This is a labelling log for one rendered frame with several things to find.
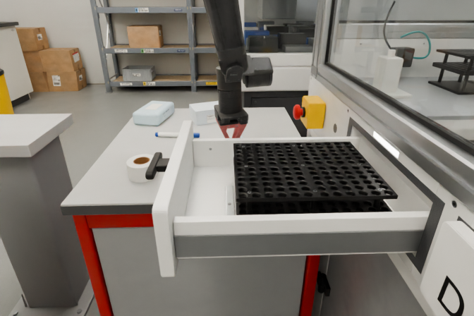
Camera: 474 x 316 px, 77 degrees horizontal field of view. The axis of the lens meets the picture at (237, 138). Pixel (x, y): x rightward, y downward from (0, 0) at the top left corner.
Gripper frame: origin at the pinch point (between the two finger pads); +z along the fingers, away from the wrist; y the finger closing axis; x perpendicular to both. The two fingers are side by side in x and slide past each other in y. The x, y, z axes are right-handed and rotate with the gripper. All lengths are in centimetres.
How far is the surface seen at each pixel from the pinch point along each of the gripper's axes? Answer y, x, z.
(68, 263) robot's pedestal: 32, 60, 58
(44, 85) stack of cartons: 398, 176, 69
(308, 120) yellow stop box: -2.5, -20.0, -4.5
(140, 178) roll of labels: -5.1, 23.1, 3.0
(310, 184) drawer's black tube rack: -34.7, -3.7, -9.0
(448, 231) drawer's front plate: -49, -12, -11
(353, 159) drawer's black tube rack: -29.7, -14.2, -8.6
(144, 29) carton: 366, 29, 1
